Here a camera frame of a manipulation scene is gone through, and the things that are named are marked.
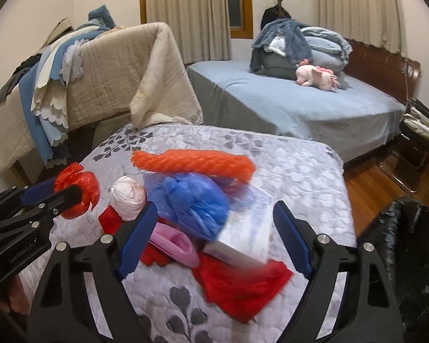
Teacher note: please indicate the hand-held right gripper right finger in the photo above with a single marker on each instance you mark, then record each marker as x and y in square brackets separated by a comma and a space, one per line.
[293, 243]

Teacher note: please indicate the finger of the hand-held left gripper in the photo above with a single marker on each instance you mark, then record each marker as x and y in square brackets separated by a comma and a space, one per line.
[39, 193]
[66, 198]

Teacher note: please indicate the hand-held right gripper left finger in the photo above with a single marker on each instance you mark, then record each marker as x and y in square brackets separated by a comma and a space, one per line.
[137, 237]

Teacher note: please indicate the red plastic bag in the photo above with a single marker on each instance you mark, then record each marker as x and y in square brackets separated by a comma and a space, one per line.
[89, 184]

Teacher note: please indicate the pink plastic bag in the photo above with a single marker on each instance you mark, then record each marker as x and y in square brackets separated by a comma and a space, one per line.
[175, 244]

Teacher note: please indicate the white plastic bag ball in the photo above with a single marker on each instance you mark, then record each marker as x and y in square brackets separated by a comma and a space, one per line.
[127, 194]

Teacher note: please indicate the white cardboard box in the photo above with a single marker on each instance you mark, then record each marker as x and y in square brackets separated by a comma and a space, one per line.
[243, 237]

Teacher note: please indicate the blue plastic bag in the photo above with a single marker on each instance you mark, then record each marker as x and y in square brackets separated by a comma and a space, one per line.
[189, 203]

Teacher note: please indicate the red cloth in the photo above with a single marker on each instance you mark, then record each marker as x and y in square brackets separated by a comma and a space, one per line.
[243, 289]

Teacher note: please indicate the orange mesh net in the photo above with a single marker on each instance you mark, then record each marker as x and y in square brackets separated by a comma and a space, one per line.
[193, 162]

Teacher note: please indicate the black trash bag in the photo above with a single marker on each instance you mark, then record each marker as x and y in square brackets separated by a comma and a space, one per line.
[404, 257]

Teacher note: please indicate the grey floral quilted mat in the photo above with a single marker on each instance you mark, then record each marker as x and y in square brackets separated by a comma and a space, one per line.
[271, 157]

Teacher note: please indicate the blue white scalloped blanket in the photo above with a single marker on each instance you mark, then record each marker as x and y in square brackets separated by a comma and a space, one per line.
[46, 89]

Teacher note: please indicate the dark grey cloth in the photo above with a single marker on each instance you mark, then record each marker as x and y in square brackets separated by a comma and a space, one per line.
[7, 82]

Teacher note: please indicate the bed with blue sheet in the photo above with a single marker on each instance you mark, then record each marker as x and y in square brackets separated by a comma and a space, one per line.
[289, 107]

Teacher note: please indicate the beige blanket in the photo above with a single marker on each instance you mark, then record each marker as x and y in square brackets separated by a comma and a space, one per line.
[121, 68]

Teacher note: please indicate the black metal chair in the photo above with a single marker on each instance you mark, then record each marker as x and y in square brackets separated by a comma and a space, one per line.
[414, 150]

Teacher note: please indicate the tan cloth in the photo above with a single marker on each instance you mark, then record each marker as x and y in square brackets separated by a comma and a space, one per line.
[59, 30]

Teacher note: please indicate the pink plush toy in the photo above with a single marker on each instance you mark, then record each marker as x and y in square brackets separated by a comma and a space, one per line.
[316, 77]

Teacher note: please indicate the chair cushion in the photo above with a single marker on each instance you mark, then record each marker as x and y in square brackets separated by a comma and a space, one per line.
[420, 123]

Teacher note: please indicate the grey pillow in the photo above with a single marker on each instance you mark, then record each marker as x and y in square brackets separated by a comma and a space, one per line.
[279, 68]

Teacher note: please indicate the dark wooden headboard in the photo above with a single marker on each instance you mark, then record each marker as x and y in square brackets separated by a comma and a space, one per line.
[379, 68]

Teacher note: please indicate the light blue folded duvet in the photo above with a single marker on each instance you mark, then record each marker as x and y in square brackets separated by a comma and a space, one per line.
[329, 50]

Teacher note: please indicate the beige curtain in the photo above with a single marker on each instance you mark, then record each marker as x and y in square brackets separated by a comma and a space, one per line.
[357, 7]
[189, 10]

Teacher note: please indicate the black coat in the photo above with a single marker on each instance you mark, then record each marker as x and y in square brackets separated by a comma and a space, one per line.
[273, 16]

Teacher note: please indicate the wooden framed window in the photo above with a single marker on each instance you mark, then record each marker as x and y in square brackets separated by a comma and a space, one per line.
[246, 3]

